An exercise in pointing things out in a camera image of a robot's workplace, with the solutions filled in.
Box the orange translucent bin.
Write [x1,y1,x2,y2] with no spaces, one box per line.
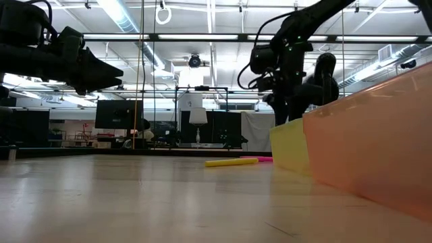
[302,61,432,224]

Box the black partition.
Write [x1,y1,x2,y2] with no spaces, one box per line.
[180,110,242,149]

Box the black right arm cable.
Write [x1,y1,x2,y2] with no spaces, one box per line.
[237,11,294,90]

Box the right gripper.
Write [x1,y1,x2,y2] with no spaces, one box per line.
[257,41,314,127]

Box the yellow translucent bin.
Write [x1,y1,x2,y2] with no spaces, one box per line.
[269,117,313,178]

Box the black desk lamp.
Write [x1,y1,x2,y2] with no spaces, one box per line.
[303,52,340,107]

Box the white table lamp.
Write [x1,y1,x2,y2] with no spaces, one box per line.
[188,107,209,142]

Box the white cable ring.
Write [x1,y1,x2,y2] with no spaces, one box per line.
[155,5,173,26]

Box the black overhead camera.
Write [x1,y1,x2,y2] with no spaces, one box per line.
[188,53,203,69]

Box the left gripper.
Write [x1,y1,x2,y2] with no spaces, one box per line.
[39,28,124,96]

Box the grey cloth screen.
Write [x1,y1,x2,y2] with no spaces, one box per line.
[240,112,277,152]

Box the yellow marker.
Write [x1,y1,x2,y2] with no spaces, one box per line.
[204,157,260,168]

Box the pink marker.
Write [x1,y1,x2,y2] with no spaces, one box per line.
[239,155,273,163]

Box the person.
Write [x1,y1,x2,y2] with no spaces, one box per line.
[136,117,155,142]

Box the black overhead rig beam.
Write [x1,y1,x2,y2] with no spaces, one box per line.
[80,32,432,44]

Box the black background frame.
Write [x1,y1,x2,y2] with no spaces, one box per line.
[174,86,230,149]

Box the black hanging cable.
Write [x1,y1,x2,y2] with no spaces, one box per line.
[152,0,158,149]

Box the white pillar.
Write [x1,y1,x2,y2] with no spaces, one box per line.
[178,69,204,112]

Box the thin metal pole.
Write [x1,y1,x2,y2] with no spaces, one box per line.
[340,9,346,99]

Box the black television screen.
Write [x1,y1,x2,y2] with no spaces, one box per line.
[94,99,144,130]

